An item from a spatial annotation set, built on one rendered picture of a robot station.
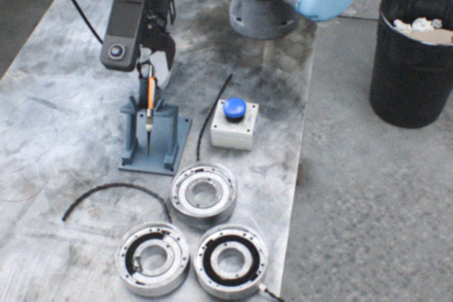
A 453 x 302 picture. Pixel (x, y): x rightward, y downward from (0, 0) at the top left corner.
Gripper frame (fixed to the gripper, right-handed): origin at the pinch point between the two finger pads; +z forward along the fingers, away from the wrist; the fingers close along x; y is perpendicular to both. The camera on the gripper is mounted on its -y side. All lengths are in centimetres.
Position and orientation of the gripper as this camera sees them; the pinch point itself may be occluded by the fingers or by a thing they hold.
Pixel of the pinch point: (150, 85)
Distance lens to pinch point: 89.3
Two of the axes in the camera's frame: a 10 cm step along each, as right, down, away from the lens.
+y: 1.7, -7.5, 6.4
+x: -9.8, -1.1, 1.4
